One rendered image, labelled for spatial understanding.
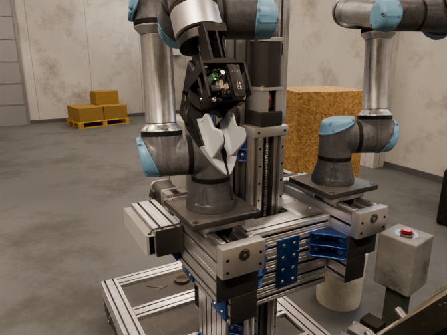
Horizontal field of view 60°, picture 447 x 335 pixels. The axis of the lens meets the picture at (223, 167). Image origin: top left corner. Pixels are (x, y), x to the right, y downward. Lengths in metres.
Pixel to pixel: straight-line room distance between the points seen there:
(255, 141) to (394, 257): 0.57
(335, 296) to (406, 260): 1.21
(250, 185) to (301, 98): 1.33
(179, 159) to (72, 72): 8.72
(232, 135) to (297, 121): 2.00
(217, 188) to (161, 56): 0.39
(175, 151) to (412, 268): 0.80
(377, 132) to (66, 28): 8.78
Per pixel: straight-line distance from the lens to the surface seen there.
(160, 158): 1.05
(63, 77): 9.70
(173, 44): 0.76
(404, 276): 1.37
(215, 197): 1.11
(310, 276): 1.45
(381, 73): 1.44
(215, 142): 0.55
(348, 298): 2.53
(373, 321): 1.23
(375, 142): 1.42
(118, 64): 9.92
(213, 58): 0.55
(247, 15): 0.75
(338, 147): 1.37
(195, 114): 0.58
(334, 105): 2.68
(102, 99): 9.16
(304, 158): 2.65
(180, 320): 2.08
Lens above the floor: 1.48
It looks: 16 degrees down
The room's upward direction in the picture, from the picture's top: straight up
